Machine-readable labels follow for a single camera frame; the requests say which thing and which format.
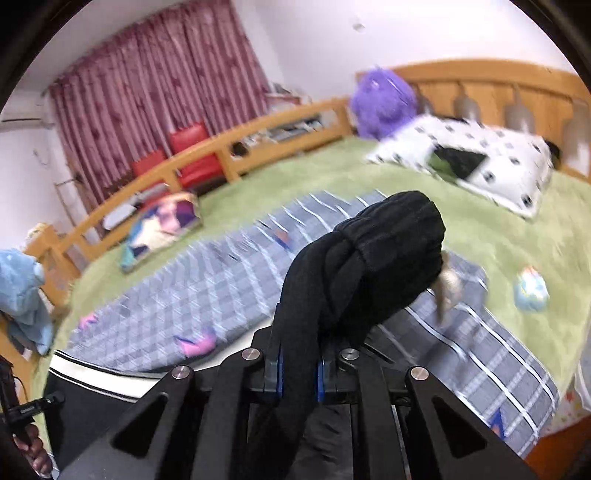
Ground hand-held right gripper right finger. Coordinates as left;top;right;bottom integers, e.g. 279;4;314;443
316;347;539;480

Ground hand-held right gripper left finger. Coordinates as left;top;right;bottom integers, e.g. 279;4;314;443
59;348;284;480

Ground black pants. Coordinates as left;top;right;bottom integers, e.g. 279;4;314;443
252;190;462;480

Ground person's left hand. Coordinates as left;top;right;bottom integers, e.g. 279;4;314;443
13;424;53;477

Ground blue plush elephant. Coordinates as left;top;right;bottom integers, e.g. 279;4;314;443
0;249;54;356

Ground grey checked star blanket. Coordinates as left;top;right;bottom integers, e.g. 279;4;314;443
69;189;560;448

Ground colourful geometric pillow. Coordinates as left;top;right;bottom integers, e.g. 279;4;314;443
120;191;204;274

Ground wooden coat rack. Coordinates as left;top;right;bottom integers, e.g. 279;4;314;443
54;178;85;234

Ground small white blue toy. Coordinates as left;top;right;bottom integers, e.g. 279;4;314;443
513;266;550;313

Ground green bed blanket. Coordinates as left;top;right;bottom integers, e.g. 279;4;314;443
34;134;591;462

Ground red chair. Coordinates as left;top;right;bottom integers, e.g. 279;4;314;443
130;148;170;186
168;121;223;191

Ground white star print sheet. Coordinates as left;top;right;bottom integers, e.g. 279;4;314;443
540;364;591;439

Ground dark green cloth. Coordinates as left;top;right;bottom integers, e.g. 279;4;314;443
427;145;489;182

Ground purple plush toy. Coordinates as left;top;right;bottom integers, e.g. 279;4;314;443
349;66;419;140

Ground white flower print pillow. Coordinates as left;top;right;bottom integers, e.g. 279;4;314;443
367;114;556;219

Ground white air conditioner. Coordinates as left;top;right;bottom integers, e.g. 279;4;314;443
0;104;57;126

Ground maroon striped curtain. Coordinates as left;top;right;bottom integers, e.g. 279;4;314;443
48;0;273;205

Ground wooden bed frame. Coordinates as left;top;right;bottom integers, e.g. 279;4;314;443
23;59;591;480

